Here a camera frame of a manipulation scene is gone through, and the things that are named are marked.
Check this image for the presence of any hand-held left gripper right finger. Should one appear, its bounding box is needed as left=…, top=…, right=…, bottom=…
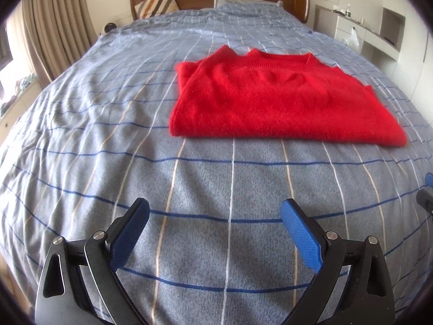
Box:
left=281, top=198, right=396, bottom=325

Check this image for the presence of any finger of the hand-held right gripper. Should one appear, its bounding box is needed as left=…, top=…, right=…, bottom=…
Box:
left=417, top=173, right=433, bottom=215

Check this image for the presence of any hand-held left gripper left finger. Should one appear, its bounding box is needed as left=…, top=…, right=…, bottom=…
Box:
left=34, top=197, right=150, bottom=325

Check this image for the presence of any red knitted sweater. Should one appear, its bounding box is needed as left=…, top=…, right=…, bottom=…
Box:
left=169, top=45, right=408, bottom=148

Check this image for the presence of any blue checked duvet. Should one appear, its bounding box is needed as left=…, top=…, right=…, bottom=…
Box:
left=0, top=3, right=433, bottom=325

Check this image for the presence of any white windowsill cabinet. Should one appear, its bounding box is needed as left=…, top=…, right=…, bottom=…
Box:
left=0, top=81, right=44, bottom=136

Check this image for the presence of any white built-in desk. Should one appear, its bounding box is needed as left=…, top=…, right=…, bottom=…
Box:
left=313, top=3, right=406, bottom=61

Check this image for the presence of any white plastic bag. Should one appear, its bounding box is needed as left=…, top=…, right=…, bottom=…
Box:
left=343, top=27, right=361, bottom=48

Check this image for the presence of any clutter on windowsill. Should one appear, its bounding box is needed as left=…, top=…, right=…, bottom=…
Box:
left=0, top=74, right=38, bottom=114

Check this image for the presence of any window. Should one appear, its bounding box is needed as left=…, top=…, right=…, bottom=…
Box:
left=0, top=24, right=14, bottom=72

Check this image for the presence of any beige curtain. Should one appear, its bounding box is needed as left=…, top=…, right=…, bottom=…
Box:
left=7, top=0, right=102, bottom=82

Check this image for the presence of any striped pillow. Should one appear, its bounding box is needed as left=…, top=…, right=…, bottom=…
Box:
left=134, top=0, right=180, bottom=19

